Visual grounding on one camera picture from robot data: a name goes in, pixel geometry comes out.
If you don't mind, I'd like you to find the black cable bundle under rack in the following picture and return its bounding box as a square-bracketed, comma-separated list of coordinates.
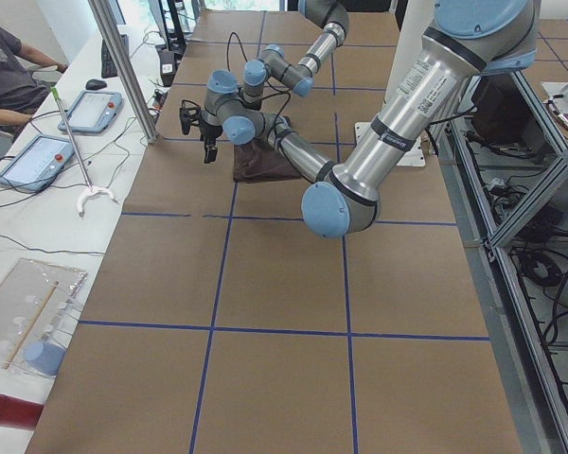
[463, 127, 568, 351]

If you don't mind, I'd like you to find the aluminium frame rack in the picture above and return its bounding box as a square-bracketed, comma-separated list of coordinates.
[438, 61, 568, 453]

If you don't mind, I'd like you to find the black keyboard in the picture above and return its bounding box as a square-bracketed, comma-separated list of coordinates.
[100, 41, 118, 79]

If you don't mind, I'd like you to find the blue teach pendant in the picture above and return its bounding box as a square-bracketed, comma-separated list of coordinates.
[66, 90, 123, 134]
[0, 134, 74, 193]

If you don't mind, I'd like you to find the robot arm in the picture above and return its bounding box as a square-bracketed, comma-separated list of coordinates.
[200, 1, 541, 237]
[240, 1, 349, 110]

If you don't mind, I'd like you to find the right black cable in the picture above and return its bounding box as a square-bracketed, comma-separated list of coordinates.
[226, 30, 294, 96]

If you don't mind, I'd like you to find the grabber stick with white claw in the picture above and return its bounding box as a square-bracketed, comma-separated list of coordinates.
[50, 86, 118, 218]

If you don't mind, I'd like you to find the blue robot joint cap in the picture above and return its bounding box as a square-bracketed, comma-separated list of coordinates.
[24, 340, 66, 376]

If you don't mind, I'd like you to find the black computer mouse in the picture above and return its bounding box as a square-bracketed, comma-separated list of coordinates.
[85, 79, 107, 91]

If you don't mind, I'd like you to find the far blue teach pendant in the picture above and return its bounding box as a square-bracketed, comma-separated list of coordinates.
[66, 90, 123, 134]

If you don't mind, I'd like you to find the clear plastic bag with stick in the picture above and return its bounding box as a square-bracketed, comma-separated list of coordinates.
[0, 258, 87, 377]

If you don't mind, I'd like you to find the near blue teach pendant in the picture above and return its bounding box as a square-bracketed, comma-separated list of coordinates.
[0, 134, 74, 193]

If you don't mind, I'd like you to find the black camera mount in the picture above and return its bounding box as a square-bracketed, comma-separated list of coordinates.
[179, 99, 202, 135]

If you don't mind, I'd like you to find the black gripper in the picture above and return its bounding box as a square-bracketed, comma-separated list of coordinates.
[199, 120, 222, 164]

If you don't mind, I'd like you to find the red cylinder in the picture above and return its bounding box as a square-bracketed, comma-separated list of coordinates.
[0, 393, 44, 430]

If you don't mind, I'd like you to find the aluminium frame post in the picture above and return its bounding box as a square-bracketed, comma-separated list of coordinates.
[88, 0, 158, 144]

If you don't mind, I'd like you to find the seated person in grey shirt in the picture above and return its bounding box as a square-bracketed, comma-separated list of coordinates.
[0, 27, 68, 135]

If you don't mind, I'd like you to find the dark brown t-shirt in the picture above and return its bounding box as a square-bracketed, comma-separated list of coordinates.
[232, 138, 301, 183]

